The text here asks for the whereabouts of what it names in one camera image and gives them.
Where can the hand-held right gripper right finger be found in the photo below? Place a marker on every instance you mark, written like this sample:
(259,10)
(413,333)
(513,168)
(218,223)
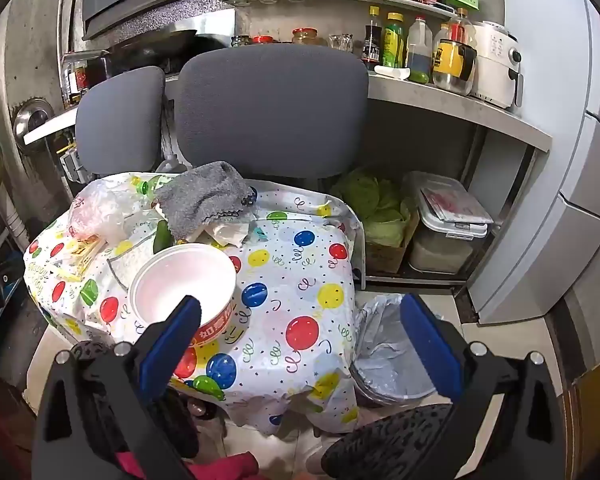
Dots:
(430,345)

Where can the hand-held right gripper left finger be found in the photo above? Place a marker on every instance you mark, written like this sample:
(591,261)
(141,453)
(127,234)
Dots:
(177,332)

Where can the bin with grey liner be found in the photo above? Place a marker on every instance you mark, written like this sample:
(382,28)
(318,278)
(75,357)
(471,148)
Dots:
(385,350)

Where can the white foam bowl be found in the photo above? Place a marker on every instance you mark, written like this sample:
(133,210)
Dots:
(180,275)

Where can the yellow snack packet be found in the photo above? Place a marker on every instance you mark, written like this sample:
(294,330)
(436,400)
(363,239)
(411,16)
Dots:
(82,252)

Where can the clear plastic bag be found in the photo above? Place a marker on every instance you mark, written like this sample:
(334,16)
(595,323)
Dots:
(97,207)

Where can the clear rice container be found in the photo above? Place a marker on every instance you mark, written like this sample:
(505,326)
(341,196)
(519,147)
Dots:
(440,255)

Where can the dark green vegetable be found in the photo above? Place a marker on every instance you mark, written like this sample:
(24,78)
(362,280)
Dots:
(161,237)

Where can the brown cardboard box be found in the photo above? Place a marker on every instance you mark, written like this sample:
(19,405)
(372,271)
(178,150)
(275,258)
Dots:
(385,257)

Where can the person's right leg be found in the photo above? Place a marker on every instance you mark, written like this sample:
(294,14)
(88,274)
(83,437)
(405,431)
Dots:
(385,445)

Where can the balloon print tablecloth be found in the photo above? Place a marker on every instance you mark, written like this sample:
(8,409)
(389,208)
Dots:
(290,280)

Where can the grey towel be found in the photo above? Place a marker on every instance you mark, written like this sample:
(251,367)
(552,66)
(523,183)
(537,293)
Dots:
(200,195)

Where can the pink garment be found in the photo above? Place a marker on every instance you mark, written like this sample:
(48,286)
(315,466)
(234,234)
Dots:
(220,467)

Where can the stack of papers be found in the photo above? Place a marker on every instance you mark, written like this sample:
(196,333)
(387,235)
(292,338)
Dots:
(455,205)

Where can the green plastic bottle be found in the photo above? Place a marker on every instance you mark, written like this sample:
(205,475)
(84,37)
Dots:
(147,185)

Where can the green cabbage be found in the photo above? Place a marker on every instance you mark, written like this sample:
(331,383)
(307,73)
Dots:
(375,200)

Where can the yellow brown cardboard carton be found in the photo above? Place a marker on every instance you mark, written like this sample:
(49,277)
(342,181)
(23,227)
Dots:
(597,415)

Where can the grey refrigerator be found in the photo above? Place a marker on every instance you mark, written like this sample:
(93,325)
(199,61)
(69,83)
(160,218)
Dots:
(545,160)

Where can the small grey fabric chair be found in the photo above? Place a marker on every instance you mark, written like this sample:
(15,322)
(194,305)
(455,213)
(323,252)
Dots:
(115,120)

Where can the large grey fabric chair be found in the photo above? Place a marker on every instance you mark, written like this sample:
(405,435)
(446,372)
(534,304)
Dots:
(270,110)

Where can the round metal lid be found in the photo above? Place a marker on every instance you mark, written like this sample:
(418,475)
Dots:
(30,120)

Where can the white flat dish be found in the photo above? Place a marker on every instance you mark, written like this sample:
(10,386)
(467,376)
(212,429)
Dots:
(392,72)

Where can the large oil bottle yellow label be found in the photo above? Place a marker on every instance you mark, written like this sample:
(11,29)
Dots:
(452,60)

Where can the white air fryer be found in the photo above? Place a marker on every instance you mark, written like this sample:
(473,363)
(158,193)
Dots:
(492,65)

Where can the black wok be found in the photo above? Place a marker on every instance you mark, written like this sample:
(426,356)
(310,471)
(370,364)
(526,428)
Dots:
(150,42)

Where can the clear jug red cap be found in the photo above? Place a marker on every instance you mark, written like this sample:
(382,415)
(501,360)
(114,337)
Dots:
(418,52)

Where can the green label bottle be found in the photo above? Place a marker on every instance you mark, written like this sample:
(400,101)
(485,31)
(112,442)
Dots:
(393,42)

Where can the dark sauce bottle yellow cap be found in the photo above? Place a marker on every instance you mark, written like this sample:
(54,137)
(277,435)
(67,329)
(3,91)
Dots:
(372,42)

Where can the glass jar red lid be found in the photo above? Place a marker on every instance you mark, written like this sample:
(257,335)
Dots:
(307,36)

